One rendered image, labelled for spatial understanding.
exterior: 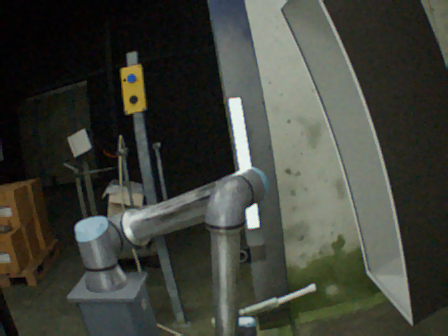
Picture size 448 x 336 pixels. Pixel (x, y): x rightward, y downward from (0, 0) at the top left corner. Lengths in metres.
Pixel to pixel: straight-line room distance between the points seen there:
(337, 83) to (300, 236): 0.91
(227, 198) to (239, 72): 1.03
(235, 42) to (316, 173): 0.76
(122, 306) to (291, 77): 1.36
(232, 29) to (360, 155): 0.92
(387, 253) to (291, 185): 0.69
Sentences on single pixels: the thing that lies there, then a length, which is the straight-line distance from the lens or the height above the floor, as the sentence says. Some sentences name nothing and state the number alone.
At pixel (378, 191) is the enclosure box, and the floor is 0.83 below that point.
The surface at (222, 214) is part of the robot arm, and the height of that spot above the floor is 0.95.
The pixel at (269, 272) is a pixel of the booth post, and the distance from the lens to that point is 2.46.
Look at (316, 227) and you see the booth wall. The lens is 2.41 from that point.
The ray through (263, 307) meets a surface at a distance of 2.03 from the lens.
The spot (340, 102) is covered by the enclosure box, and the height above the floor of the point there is 1.21.
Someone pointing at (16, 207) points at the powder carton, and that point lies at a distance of 4.33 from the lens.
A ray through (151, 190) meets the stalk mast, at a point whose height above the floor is 0.87.
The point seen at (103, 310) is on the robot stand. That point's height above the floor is 0.58.
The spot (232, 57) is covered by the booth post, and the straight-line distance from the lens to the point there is 2.31.
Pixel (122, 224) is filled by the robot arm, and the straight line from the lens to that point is 1.81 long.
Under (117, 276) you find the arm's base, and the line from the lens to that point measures 1.78.
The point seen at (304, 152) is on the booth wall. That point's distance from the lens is 2.33.
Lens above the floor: 1.25
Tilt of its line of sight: 7 degrees down
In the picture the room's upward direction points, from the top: 9 degrees counter-clockwise
